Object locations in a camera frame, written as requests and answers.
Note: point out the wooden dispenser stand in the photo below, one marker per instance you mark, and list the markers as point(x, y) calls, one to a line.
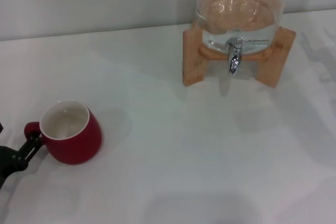
point(193, 58)

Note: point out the red ceramic cup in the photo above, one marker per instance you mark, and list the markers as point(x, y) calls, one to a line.
point(78, 145)

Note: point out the chrome faucet tap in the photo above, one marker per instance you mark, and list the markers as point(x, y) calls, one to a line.
point(234, 62)

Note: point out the glass water dispenser jar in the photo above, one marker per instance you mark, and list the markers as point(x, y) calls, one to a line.
point(236, 6)

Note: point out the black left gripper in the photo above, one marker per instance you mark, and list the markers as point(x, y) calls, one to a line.
point(9, 159)

